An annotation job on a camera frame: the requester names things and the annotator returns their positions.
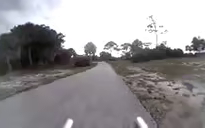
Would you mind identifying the grey asphalt path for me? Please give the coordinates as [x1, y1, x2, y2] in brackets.
[0, 61, 158, 128]

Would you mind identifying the distant row of trees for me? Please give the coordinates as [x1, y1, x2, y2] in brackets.
[83, 35, 205, 64]

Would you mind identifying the tall thin bare tree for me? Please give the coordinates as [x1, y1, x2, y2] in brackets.
[144, 14, 169, 48]

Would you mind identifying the robot's own part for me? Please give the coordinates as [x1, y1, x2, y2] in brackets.
[62, 118, 75, 128]
[135, 116, 149, 128]

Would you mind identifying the grass and sand verge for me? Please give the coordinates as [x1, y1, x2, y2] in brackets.
[0, 62, 99, 104]
[107, 53, 205, 128]

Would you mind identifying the dark clump of trees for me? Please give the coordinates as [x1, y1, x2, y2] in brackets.
[0, 22, 77, 76]

